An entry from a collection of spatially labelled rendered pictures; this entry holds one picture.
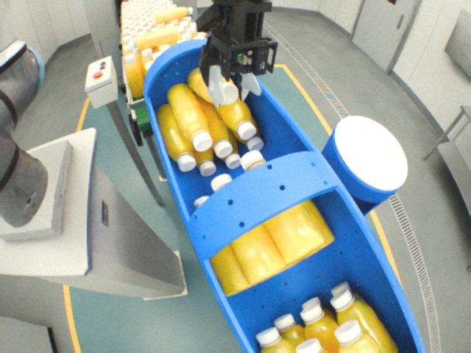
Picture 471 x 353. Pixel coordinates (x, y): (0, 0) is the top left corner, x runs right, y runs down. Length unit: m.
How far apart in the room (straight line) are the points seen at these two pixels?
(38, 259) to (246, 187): 0.40
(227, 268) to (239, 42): 0.34
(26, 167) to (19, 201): 0.06
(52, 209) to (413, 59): 4.08
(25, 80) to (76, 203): 0.25
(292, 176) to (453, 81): 3.44
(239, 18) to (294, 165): 0.20
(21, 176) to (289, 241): 0.45
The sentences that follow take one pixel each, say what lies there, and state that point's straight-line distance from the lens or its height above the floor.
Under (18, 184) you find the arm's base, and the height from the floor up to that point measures 1.25.
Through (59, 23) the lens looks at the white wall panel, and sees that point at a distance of 5.46.
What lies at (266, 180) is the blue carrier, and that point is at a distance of 0.28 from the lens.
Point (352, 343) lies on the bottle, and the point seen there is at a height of 1.16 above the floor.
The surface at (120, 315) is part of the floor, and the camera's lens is 1.64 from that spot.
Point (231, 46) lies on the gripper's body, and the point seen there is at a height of 1.35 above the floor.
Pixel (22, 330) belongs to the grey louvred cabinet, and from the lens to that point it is 1.78.
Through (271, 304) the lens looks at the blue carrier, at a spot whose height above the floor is 0.96.
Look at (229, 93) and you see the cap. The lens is 0.41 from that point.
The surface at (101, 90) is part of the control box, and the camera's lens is 0.83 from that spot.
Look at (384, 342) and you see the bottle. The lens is 0.45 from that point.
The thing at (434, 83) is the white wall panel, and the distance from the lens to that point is 3.77.
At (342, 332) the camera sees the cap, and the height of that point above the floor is 1.16.
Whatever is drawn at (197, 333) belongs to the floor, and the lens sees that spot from 1.50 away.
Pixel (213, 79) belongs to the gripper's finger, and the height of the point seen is 1.26.
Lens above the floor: 1.47
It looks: 59 degrees down
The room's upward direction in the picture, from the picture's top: 5 degrees clockwise
